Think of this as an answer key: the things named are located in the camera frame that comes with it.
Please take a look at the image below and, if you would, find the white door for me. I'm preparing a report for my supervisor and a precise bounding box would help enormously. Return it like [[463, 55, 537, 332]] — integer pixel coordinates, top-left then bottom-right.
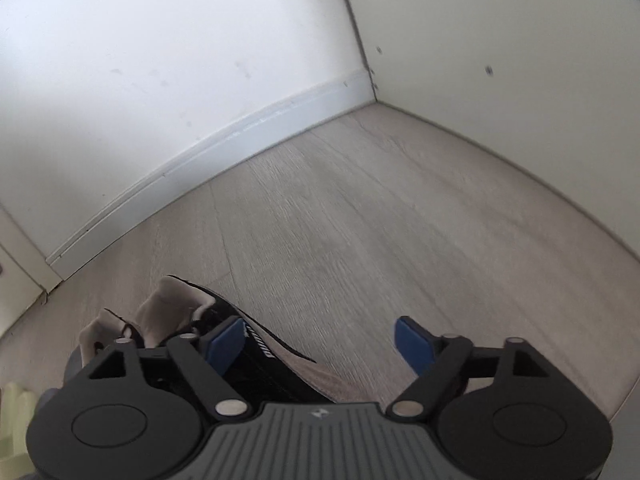
[[0, 204, 65, 333]]

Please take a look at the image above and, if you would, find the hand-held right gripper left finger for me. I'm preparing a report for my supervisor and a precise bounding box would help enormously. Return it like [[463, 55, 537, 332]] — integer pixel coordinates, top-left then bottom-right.
[[90, 316, 253, 421]]

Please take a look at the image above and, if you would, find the black suede sneaker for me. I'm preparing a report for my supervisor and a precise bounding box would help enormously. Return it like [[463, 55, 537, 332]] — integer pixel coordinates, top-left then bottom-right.
[[79, 307, 138, 361], [136, 275, 331, 403]]

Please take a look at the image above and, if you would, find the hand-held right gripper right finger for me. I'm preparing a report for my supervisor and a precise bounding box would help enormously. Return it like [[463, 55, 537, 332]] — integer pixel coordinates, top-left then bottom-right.
[[385, 315, 553, 421]]

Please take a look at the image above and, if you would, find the white cabinet panel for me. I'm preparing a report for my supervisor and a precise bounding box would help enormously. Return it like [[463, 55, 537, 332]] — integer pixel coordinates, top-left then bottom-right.
[[332, 0, 640, 281]]

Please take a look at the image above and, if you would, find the pale green foam slide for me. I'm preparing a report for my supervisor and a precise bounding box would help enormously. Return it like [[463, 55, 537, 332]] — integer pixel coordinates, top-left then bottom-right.
[[0, 382, 38, 478]]

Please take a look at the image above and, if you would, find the grey foam slide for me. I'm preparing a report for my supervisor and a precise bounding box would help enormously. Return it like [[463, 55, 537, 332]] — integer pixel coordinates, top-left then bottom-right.
[[37, 347, 83, 406]]

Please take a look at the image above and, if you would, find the white baseboard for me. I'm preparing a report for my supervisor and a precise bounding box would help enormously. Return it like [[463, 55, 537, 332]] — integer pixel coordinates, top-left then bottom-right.
[[46, 67, 378, 281]]

